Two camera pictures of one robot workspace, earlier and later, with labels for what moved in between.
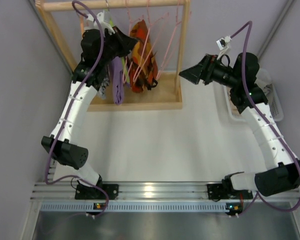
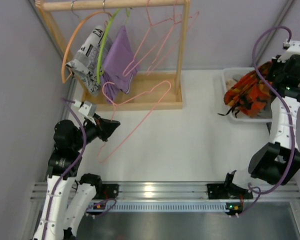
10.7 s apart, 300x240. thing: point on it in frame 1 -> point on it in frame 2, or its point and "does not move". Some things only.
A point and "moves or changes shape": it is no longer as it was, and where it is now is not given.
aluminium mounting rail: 136,190 does not move
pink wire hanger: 157,20 -> 134,57
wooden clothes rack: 166,95 does not move
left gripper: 117,42 -> 101,129
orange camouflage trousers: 143,68 moves or changes shape
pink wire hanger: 138,32 -> 113,113
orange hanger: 82,23 -> 64,81
